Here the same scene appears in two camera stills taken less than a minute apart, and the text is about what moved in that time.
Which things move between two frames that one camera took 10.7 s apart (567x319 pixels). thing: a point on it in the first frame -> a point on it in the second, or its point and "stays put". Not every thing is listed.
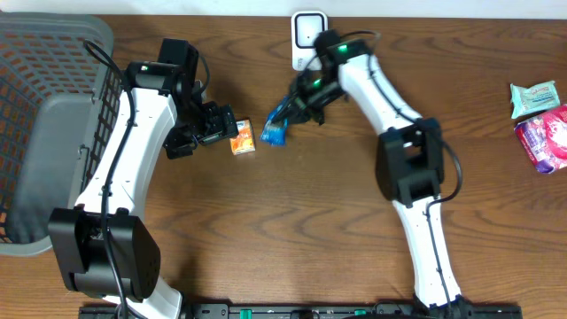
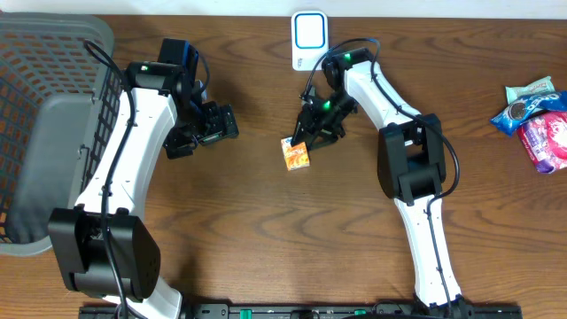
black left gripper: (226, 122) stays put
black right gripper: (299, 104) -> (314, 128)
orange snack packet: (244, 142) -> (296, 157)
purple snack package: (544, 139) stays put
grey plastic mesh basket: (60, 98) stays put
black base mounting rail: (314, 311) stays put
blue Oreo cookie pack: (275, 132) -> (511, 117)
